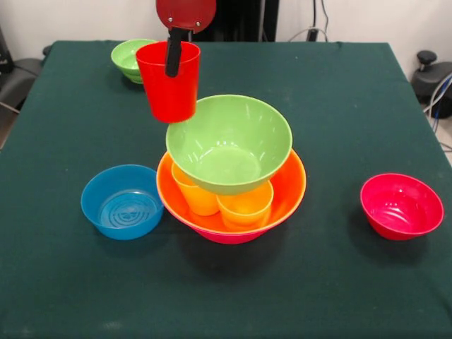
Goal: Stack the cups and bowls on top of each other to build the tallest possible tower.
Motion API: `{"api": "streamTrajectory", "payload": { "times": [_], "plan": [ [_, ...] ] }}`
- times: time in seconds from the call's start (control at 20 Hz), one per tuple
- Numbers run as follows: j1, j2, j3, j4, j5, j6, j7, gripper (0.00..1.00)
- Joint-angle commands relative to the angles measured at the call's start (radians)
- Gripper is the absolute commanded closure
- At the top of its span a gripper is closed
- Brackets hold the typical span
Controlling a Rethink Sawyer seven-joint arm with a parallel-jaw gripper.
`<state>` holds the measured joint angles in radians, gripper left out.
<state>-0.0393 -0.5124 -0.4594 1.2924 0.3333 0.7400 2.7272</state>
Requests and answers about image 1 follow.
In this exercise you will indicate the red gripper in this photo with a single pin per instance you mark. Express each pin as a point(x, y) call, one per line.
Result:
point(187, 12)

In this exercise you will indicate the red cup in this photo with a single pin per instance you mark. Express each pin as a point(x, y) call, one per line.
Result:
point(169, 95)

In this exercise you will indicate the large green bowl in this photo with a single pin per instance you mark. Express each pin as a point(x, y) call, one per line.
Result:
point(229, 141)

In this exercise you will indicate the large orange bowl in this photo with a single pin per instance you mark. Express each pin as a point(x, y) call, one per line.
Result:
point(289, 187)

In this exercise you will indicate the large pink bowl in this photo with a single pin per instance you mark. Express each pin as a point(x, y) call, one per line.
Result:
point(229, 238)

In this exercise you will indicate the small green bowl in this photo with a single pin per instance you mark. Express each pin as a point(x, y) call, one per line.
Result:
point(123, 60)

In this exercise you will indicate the black cabinet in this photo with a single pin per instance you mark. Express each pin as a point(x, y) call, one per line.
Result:
point(240, 17)

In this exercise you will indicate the black power adapter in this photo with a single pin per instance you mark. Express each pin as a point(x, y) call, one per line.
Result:
point(312, 35)

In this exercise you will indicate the black chair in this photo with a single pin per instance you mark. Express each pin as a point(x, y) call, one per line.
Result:
point(21, 77)

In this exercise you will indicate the blue bowl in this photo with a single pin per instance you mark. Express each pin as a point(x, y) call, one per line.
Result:
point(121, 231)

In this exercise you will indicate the dark green tablecloth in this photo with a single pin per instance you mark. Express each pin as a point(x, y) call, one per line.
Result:
point(226, 282)

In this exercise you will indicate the black equipment base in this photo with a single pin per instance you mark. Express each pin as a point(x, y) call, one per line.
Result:
point(431, 77)

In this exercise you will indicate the red bowl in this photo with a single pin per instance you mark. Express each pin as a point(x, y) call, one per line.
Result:
point(399, 208)

